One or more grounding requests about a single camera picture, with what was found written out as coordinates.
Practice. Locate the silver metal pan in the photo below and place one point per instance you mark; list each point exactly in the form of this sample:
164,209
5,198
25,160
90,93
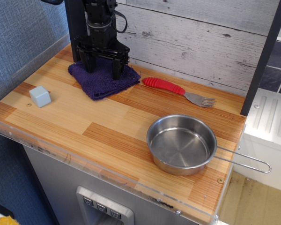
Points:
181,144

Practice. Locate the yellow black object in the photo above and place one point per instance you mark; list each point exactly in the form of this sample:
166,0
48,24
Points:
8,221

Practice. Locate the left dark post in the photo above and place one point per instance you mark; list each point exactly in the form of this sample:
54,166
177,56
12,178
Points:
76,20

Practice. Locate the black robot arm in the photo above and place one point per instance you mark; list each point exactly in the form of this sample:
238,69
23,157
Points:
101,14

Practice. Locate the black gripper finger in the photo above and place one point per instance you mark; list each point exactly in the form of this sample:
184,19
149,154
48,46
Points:
117,68
88,60

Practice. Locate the grey cube block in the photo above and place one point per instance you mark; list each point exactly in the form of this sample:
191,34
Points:
40,96

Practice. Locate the dark post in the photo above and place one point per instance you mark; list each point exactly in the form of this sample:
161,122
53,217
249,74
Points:
262,63
76,20

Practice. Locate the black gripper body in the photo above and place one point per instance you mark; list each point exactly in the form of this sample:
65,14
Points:
103,43

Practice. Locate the right dark post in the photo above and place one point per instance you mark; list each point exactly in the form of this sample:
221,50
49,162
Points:
262,63

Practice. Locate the red handled fork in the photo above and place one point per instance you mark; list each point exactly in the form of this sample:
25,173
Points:
166,85

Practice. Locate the silver button panel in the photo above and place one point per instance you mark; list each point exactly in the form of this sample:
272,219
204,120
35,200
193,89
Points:
100,210

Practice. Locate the clear acrylic table guard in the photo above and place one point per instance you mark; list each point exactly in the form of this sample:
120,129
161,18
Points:
60,172

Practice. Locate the white toy sink counter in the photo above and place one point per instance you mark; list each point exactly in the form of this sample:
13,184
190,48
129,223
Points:
260,144

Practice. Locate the purple cloth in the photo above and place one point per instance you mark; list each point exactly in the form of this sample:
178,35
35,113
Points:
100,83

